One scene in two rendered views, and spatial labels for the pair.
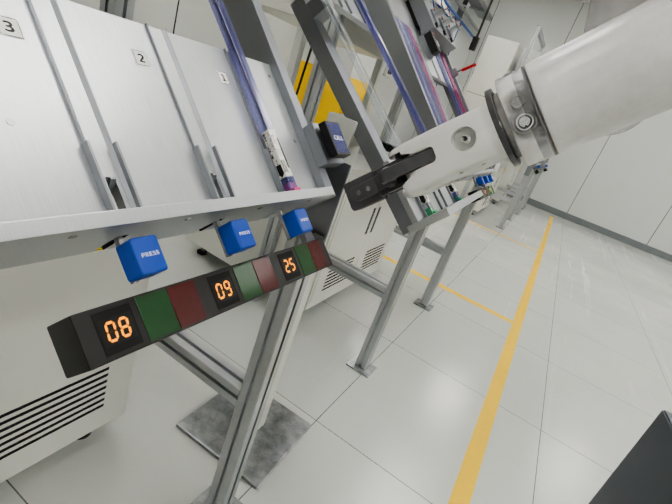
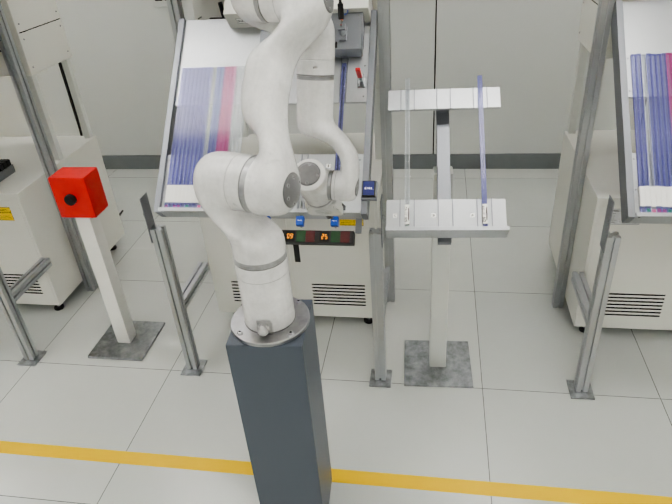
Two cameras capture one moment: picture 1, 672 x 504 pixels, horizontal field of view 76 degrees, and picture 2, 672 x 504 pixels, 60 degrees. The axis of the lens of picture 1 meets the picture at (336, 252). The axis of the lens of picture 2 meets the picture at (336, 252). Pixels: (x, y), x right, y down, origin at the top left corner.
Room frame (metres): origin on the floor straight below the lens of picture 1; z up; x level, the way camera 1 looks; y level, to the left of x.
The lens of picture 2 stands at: (0.17, -1.51, 1.57)
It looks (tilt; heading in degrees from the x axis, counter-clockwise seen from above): 32 degrees down; 79
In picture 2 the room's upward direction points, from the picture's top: 5 degrees counter-clockwise
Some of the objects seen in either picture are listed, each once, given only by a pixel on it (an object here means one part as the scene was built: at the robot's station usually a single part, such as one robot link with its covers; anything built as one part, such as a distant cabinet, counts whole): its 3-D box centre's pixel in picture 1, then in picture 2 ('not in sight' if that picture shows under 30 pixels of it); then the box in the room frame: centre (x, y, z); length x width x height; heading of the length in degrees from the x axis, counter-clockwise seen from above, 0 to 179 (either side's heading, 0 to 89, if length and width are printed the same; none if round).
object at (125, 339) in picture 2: not in sight; (102, 263); (-0.33, 0.60, 0.39); 0.24 x 0.24 x 0.78; 68
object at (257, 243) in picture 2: not in sight; (240, 206); (0.21, -0.36, 1.00); 0.19 x 0.12 x 0.24; 141
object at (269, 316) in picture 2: not in sight; (265, 289); (0.23, -0.38, 0.79); 0.19 x 0.19 x 0.18
